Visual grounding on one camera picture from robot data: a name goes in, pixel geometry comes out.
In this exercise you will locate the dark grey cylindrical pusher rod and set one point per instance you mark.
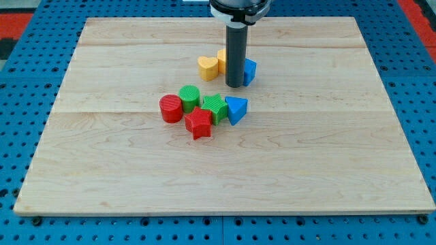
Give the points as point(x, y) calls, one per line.
point(236, 44)

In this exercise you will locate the yellow block behind rod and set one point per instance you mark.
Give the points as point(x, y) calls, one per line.
point(221, 56)

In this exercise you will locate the blue cube block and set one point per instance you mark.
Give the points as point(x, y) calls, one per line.
point(249, 72)

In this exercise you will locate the yellow heart block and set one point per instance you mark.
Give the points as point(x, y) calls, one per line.
point(208, 68)

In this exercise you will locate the blue triangle block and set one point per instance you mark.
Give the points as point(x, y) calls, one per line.
point(237, 108)

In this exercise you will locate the green star block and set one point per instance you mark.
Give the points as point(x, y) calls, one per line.
point(217, 106)

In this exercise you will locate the green cylinder block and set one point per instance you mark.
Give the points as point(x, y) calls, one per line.
point(190, 97)

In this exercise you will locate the red star block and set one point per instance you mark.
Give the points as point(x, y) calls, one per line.
point(199, 123)

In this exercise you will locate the red cylinder block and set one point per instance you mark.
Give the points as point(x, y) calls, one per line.
point(171, 108)

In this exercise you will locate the light wooden board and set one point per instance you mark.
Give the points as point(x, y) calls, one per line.
point(320, 136)

